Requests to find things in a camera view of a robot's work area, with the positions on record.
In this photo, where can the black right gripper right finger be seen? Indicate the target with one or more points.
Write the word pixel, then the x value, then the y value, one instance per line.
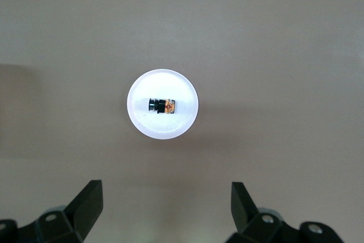
pixel 244 211

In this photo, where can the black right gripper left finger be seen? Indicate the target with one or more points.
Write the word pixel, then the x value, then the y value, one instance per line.
pixel 85 211

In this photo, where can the orange and black switch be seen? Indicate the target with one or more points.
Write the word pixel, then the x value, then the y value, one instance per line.
pixel 163 106

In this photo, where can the round pink plate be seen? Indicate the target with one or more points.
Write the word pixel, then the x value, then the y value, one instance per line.
pixel 162 129

